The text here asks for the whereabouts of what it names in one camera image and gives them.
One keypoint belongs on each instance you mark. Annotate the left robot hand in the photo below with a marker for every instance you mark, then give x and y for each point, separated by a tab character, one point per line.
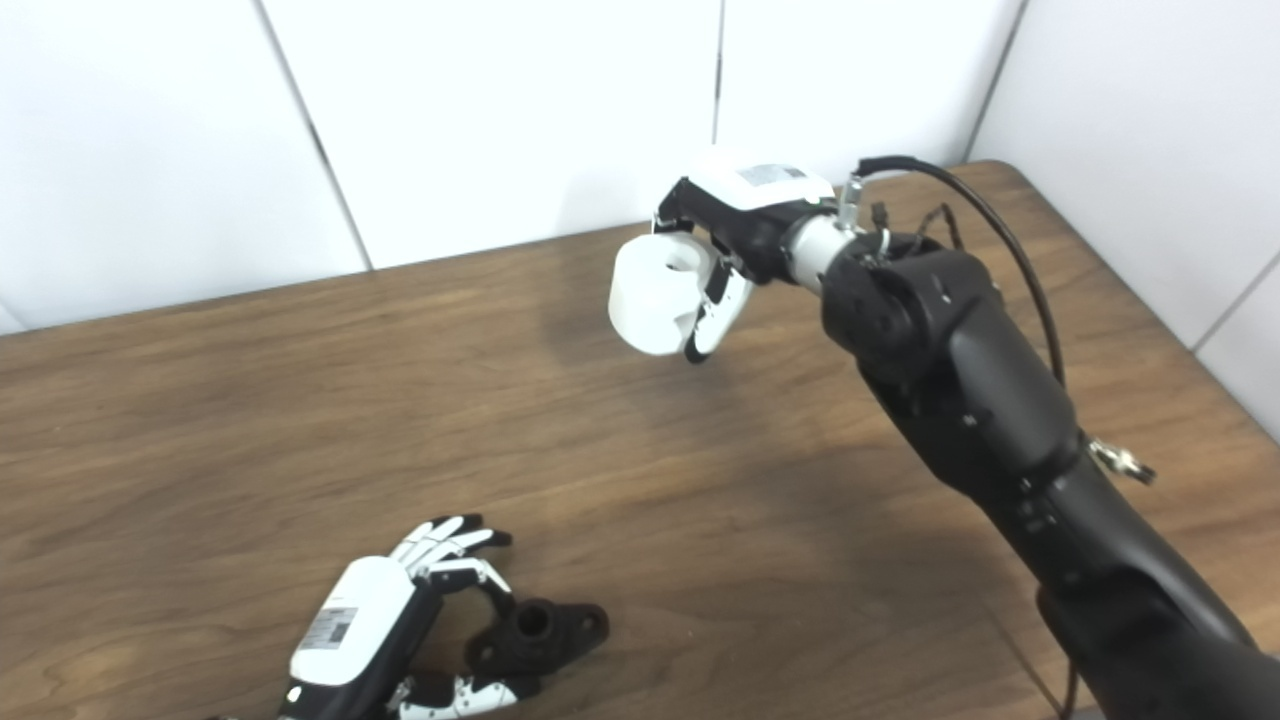
355	620

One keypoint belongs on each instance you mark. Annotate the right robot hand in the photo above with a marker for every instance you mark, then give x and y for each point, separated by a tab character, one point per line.
750	205

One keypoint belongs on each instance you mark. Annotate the round white piece with holes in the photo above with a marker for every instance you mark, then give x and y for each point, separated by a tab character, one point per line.
650	300

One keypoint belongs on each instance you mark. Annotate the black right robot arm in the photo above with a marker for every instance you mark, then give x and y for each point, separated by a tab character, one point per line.
980	400

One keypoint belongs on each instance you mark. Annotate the black flanged holder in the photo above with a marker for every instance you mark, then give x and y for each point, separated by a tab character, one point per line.
545	635

